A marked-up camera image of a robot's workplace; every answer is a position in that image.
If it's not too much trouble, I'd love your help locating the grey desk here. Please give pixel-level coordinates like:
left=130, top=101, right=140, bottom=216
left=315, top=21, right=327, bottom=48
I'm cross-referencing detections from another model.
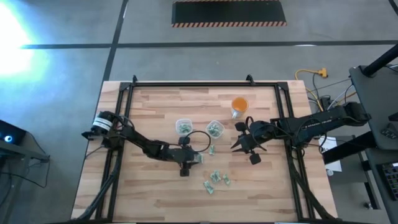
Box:
left=365, top=147, right=398, bottom=224
left=348, top=64, right=398, bottom=151

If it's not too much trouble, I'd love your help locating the black hazard-striped mat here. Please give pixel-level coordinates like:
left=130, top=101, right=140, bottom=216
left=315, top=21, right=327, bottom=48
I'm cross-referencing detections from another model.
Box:
left=170, top=0, right=287, bottom=28

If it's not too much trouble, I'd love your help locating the grey metal stand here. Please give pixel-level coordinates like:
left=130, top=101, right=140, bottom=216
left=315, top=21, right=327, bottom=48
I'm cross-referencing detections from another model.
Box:
left=0, top=136, right=50, bottom=164

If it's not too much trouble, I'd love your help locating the black aluminium table frame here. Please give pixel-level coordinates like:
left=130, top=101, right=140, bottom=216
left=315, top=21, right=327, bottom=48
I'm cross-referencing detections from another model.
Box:
left=73, top=81, right=335, bottom=223

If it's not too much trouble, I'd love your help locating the yellow mug white handle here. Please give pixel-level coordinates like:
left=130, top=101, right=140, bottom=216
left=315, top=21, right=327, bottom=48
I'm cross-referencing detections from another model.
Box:
left=230, top=96, right=249, bottom=120

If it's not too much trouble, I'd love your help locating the white paper sheet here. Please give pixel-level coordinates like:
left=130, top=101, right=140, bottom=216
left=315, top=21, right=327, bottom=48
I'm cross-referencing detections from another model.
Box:
left=317, top=135, right=343, bottom=173

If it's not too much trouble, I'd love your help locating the yellow extension cord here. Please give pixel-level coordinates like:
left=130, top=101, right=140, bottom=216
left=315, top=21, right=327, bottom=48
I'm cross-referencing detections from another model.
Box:
left=294, top=67, right=329, bottom=110

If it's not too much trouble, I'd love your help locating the black controller pad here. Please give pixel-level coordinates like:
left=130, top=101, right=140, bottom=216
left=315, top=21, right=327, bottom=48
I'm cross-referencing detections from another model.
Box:
left=381, top=123, right=398, bottom=140

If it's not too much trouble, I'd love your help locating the black vertical pole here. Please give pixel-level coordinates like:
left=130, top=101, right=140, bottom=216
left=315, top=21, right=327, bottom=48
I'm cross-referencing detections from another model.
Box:
left=362, top=43, right=398, bottom=77

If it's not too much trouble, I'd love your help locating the black keyboard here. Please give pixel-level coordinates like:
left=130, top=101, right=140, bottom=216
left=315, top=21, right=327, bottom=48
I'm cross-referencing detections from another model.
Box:
left=377, top=161, right=398, bottom=202

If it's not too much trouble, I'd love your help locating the black desk support beam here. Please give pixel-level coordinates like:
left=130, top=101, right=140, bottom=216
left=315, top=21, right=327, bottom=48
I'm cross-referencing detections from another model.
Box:
left=322, top=130, right=379, bottom=165

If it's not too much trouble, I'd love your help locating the clear plastic container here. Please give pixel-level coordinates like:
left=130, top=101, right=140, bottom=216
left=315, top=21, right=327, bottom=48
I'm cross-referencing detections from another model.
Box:
left=175, top=118, right=193, bottom=136
left=205, top=119, right=225, bottom=139

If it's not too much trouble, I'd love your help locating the black power strip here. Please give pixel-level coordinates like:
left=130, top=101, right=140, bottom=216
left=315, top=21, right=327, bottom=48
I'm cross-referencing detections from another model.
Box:
left=320, top=95, right=332, bottom=110

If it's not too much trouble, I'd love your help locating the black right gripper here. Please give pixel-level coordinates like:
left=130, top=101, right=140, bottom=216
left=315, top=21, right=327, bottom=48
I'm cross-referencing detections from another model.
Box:
left=230, top=120, right=276, bottom=166

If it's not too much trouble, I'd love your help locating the black computer blue light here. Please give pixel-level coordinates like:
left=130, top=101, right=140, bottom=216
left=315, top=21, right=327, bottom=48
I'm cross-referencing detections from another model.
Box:
left=0, top=119, right=28, bottom=146

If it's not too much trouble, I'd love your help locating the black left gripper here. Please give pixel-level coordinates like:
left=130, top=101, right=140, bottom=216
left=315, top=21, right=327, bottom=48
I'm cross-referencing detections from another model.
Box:
left=167, top=136, right=200, bottom=177

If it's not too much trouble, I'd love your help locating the black desk leg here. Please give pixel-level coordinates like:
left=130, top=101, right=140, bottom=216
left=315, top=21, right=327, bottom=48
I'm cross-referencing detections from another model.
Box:
left=357, top=152, right=380, bottom=210

